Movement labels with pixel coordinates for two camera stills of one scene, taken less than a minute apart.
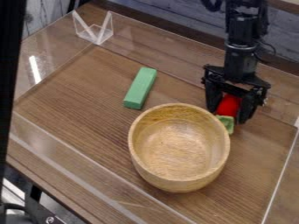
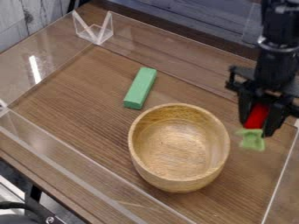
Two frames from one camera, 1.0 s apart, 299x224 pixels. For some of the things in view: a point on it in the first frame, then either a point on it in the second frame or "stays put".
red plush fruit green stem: [229, 108] to [251, 133]
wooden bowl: [179, 143] stays put
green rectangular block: [139, 90] stays put
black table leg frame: [36, 213] stays put
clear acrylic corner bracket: [95, 33] stays put
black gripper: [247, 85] to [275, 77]
